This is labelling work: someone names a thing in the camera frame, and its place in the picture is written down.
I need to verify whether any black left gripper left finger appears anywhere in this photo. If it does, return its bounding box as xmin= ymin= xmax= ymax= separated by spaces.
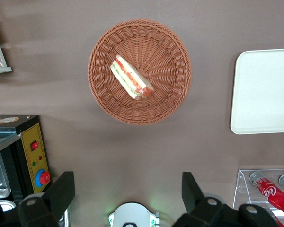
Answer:
xmin=18 ymin=171 xmax=76 ymax=227

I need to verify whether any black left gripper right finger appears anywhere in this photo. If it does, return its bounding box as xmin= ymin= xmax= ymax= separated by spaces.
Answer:
xmin=172 ymin=172 xmax=240 ymax=227

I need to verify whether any triangular sandwich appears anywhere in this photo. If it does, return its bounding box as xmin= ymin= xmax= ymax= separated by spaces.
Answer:
xmin=109 ymin=54 xmax=155 ymax=102

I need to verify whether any cream rectangular serving tray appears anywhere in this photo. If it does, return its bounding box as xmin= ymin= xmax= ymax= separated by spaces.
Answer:
xmin=230 ymin=48 xmax=284 ymax=135

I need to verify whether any tray of packaged snacks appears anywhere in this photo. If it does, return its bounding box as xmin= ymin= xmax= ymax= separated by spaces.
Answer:
xmin=0 ymin=16 xmax=13 ymax=74

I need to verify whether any round brown wicker basket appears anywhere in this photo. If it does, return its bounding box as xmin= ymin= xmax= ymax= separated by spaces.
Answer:
xmin=87 ymin=18 xmax=193 ymax=125

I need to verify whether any clear acrylic bottle rack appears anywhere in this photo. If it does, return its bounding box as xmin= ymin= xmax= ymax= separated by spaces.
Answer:
xmin=232 ymin=168 xmax=284 ymax=227

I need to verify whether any black food warmer yellow panel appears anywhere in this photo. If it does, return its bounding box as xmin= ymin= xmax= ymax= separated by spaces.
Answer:
xmin=0 ymin=115 xmax=52 ymax=213

